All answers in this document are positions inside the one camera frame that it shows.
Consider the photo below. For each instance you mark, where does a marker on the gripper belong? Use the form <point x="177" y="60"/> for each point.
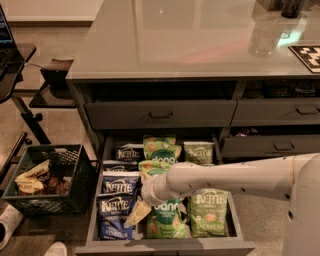
<point x="149" y="193"/>

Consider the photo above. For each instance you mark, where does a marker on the blue Kettle bag third row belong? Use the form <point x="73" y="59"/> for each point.
<point x="115" y="183"/>

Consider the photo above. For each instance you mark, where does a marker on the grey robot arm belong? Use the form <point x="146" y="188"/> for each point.
<point x="297" y="176"/>

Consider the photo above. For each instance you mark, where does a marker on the open grey middle drawer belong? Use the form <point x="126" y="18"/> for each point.
<point x="231" y="245"/>

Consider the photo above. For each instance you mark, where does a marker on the green Dang bag front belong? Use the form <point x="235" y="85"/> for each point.
<point x="165" y="221"/>

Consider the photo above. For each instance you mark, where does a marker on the green dang bag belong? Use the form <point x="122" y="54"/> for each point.
<point x="148" y="168"/>
<point x="165" y="221"/>
<point x="161" y="148"/>

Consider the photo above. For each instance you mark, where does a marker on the blue Kettle bag front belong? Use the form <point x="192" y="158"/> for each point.
<point x="113" y="212"/>

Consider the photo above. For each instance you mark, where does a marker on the blue kettle bag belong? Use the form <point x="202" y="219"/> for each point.
<point x="113" y="212"/>
<point x="130" y="153"/>

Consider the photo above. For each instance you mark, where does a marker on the green Dang bag middle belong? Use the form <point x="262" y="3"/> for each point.
<point x="148" y="168"/>

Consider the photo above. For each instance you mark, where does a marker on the blue Kettle bag second row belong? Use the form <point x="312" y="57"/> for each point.
<point x="119" y="166"/>

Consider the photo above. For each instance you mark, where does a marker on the blue Kettle bag back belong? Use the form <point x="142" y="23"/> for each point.
<point x="130" y="153"/>

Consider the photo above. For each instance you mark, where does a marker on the green Dang bag back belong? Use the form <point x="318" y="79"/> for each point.
<point x="161" y="148"/>

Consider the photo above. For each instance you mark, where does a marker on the green Kettle jalapeno bag front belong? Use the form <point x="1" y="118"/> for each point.
<point x="207" y="213"/>

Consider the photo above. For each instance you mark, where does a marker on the green Kettle bag back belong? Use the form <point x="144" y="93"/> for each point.
<point x="199" y="152"/>

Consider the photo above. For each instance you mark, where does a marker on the grey top left drawer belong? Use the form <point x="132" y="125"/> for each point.
<point x="160" y="114"/>

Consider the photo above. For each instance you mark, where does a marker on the grey middle right drawer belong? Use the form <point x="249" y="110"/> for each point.
<point x="270" y="146"/>

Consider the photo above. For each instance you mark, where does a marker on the yellow snack bag in crate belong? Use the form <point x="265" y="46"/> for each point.
<point x="28" y="183"/>

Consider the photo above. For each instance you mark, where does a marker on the grey cabinet counter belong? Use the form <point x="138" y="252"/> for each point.
<point x="160" y="50"/>

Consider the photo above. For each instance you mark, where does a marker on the grey top right drawer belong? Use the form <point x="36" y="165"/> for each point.
<point x="274" y="112"/>

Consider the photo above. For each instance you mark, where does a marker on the dark cup on counter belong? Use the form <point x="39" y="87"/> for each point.
<point x="291" y="8"/>

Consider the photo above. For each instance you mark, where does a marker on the white shoe bottom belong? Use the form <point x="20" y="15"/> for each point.
<point x="57" y="249"/>

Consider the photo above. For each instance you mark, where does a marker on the white shoe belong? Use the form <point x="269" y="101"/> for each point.
<point x="9" y="221"/>
<point x="57" y="249"/>

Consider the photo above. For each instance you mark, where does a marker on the dark green plastic crate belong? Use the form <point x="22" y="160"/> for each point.
<point x="66" y="184"/>

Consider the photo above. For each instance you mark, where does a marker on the white shoe left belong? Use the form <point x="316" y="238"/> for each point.
<point x="9" y="221"/>

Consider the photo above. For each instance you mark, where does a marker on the black laptop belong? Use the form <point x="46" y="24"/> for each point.
<point x="7" y="43"/>

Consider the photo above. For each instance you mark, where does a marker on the black white fiducial marker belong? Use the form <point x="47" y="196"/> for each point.
<point x="308" y="55"/>

